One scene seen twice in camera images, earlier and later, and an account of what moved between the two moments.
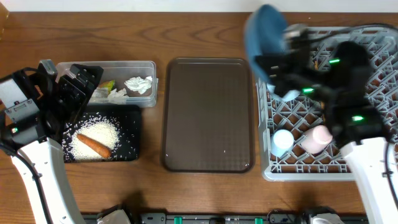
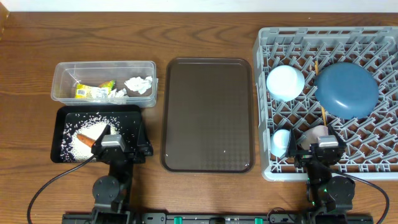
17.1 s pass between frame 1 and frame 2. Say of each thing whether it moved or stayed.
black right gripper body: moved
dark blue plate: moved
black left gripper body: moved
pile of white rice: stayed
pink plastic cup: stayed
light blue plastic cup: stayed
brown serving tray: stayed
